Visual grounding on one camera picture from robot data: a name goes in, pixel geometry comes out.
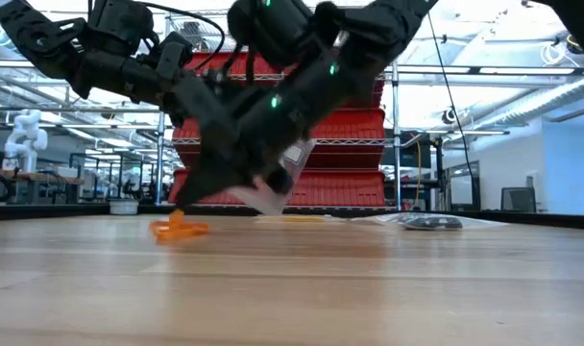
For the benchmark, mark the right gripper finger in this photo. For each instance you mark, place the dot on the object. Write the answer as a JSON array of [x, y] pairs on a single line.
[[278, 180], [215, 182]]

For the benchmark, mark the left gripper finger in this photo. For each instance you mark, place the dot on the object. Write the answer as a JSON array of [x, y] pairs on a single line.
[[201, 120], [203, 101]]

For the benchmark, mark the orange rubber band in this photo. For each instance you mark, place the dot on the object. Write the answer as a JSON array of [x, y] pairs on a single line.
[[169, 233], [198, 228]]

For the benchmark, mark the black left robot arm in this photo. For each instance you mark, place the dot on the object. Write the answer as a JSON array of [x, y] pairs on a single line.
[[37, 38]]

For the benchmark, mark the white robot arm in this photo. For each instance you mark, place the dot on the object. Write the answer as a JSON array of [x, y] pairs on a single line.
[[25, 130]]

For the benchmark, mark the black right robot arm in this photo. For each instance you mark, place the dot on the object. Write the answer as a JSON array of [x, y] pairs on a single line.
[[369, 29]]

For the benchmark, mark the grey round ceiling unit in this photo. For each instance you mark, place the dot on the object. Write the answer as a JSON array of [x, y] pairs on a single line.
[[193, 36]]

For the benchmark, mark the black monitor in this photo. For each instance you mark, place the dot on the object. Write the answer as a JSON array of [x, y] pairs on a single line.
[[412, 156]]

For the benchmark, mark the wooden workbench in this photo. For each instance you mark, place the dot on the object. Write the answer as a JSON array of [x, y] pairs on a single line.
[[32, 177]]

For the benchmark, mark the black framed whiteboard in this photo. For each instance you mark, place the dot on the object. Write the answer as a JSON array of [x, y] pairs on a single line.
[[461, 190]]

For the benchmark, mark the dark grey monitor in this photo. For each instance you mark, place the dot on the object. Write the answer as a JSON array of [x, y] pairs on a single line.
[[518, 201]]

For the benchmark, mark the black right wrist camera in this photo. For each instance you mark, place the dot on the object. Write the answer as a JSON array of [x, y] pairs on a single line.
[[225, 81]]

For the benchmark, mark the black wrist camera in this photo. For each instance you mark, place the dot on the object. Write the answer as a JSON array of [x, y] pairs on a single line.
[[172, 57], [225, 81]]

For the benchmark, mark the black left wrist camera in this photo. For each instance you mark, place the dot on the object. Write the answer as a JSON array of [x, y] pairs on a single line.
[[172, 57]]

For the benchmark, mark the black aluminium table frame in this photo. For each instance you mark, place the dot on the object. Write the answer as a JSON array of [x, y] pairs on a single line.
[[42, 210]]

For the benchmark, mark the round ceiling camera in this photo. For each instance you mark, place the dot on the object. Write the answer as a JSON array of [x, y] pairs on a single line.
[[448, 116]]

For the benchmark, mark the silver ventilation duct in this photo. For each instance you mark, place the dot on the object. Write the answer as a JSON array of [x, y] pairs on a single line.
[[537, 103]]

